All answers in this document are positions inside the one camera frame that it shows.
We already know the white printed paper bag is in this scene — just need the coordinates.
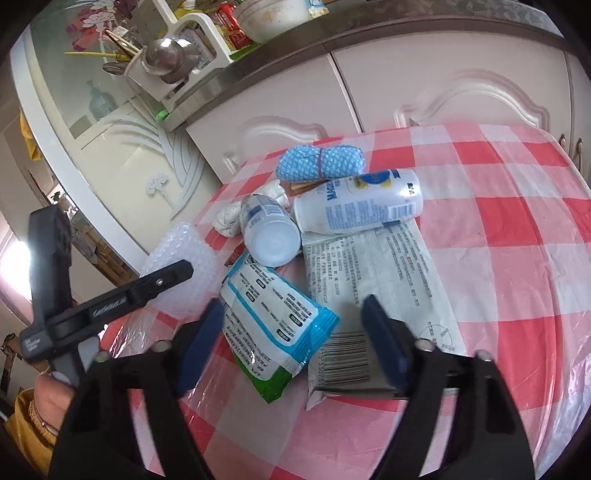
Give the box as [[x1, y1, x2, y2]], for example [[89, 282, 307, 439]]
[[301, 220, 467, 411]]

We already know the blue and white snack packet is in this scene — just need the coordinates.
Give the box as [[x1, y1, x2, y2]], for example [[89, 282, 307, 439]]
[[219, 253, 341, 370]]

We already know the white bowl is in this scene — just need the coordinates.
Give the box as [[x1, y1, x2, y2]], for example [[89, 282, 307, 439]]
[[235, 0, 311, 43]]

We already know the red white checkered tablecloth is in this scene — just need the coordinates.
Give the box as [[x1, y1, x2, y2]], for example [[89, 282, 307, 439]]
[[99, 124, 591, 480]]

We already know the green and white snack packet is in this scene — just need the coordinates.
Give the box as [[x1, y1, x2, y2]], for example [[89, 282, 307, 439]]
[[231, 344, 308, 405]]

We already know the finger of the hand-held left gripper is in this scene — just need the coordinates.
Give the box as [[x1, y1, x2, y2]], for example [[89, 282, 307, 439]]
[[127, 259, 195, 308]]

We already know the small white plastic bottle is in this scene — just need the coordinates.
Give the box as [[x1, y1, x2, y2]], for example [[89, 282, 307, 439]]
[[240, 194, 302, 267]]

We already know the frosted glass sliding door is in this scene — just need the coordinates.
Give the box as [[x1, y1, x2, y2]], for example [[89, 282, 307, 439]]
[[9, 0, 219, 274]]

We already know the person's left hand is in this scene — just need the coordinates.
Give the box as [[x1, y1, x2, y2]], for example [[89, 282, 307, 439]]
[[34, 372, 77, 426]]

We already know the red food package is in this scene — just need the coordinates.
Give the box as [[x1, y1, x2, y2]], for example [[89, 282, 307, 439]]
[[215, 2, 258, 51]]

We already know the white carton with blue print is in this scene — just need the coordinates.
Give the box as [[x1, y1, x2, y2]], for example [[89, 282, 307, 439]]
[[177, 27, 216, 71]]

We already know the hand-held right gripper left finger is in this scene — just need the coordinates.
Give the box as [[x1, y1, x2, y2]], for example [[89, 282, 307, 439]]
[[48, 299, 225, 480]]

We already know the blue mesh cloth roll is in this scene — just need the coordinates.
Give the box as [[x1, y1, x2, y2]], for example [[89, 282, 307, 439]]
[[276, 145, 367, 182]]

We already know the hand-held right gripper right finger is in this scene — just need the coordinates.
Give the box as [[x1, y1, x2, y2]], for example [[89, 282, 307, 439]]
[[360, 294, 539, 480]]

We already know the clear bubble wrap sheet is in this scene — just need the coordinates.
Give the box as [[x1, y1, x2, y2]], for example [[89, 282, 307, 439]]
[[141, 220, 227, 319]]

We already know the brown paper wrapper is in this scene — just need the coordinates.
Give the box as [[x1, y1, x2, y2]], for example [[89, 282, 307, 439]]
[[288, 180, 333, 197]]

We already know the white dish rack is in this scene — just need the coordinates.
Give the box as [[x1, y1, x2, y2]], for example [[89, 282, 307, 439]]
[[124, 11, 237, 103]]

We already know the large white plastic bottle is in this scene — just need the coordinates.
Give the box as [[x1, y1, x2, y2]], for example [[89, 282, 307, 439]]
[[294, 169, 424, 236]]

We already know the person's left forearm yellow sleeve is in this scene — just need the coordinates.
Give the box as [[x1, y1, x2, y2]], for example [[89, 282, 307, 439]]
[[0, 388, 63, 476]]

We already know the bundle of chopsticks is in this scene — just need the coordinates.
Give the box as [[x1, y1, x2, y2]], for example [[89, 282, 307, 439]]
[[64, 28, 141, 64]]

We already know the white cabinet door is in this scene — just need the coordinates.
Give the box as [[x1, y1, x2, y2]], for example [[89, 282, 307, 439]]
[[332, 30, 572, 136], [566, 51, 591, 185], [185, 51, 362, 185]]

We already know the yellow cloth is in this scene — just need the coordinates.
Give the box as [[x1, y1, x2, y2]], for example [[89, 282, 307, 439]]
[[19, 112, 41, 161]]

